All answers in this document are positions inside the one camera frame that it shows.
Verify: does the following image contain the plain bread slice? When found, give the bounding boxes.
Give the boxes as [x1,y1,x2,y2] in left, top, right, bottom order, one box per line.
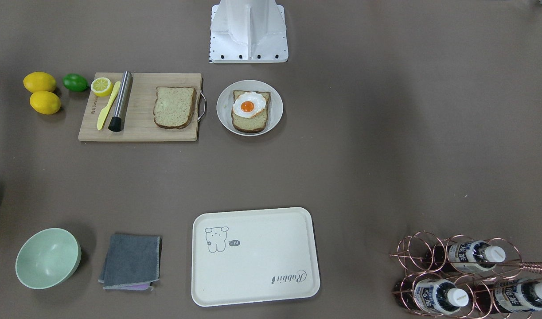
[153,87,196,129]

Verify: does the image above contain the yellow lemon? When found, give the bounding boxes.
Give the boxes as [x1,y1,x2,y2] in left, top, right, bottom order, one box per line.
[29,91,61,115]
[23,71,57,93]

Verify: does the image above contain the yellow plastic knife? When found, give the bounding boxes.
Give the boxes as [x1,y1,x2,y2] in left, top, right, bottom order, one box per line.
[97,81,121,130]

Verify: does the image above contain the green lime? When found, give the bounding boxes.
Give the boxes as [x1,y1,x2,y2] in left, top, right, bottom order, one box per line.
[62,73,89,92]

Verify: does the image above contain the white plate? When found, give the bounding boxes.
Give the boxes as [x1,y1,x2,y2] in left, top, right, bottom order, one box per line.
[216,79,284,136]

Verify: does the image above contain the fried egg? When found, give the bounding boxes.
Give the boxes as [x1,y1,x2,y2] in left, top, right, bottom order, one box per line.
[232,92,267,118]

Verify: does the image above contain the grey folded cloth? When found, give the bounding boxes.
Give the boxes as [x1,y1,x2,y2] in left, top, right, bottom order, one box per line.
[98,233,162,291]

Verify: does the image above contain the wooden cutting board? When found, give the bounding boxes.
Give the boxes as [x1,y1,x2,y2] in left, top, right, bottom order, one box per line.
[78,72,205,142]

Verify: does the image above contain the dark drink bottle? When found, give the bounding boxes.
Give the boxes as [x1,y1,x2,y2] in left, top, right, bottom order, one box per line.
[475,278,542,314]
[393,279,469,315]
[422,240,506,275]

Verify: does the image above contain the copper wire bottle rack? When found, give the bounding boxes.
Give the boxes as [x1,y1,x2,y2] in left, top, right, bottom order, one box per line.
[393,232,542,319]

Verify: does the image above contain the bread slice with egg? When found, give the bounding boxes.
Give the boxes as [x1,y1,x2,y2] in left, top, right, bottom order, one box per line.
[231,89,271,133]

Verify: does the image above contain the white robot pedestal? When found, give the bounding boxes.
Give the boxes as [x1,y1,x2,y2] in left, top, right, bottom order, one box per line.
[209,0,289,63]

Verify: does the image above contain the half lemon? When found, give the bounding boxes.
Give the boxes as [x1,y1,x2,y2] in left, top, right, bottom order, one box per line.
[90,77,113,97]

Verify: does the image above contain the mint green bowl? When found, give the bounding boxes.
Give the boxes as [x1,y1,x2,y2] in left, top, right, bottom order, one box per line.
[15,228,81,289]

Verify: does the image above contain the steel muddler black tip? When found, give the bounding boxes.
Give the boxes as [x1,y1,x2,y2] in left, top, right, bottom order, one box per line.
[108,71,133,132]

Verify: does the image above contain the cream serving tray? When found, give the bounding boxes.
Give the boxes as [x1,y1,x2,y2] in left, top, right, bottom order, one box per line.
[191,207,321,307]

